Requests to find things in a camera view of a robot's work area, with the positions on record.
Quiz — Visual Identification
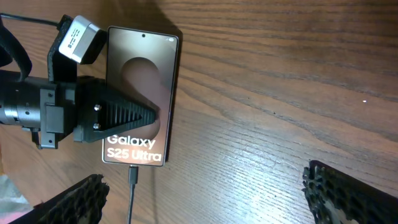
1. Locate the black USB charging cable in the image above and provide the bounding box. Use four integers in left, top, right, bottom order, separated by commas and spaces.
126, 164, 140, 224

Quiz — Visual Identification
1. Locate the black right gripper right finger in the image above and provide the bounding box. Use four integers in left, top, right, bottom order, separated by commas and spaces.
302, 160, 397, 223

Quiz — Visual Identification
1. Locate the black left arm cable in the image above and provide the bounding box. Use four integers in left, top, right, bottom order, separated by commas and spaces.
0, 12, 62, 27

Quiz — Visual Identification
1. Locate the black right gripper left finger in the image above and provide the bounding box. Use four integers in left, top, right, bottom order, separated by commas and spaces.
11, 174, 109, 224

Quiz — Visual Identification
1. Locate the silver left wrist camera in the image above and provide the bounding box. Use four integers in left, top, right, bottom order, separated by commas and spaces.
58, 16, 107, 65

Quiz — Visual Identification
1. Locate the Samsung Galaxy smartphone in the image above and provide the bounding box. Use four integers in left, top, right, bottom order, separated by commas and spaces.
103, 26, 179, 167

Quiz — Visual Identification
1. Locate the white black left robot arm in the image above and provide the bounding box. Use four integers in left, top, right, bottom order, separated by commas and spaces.
1, 15, 156, 149

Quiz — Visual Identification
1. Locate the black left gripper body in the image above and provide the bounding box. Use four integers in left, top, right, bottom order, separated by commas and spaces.
39, 76, 108, 149

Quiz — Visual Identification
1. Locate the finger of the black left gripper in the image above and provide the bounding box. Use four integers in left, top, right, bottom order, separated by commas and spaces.
74, 93, 156, 143

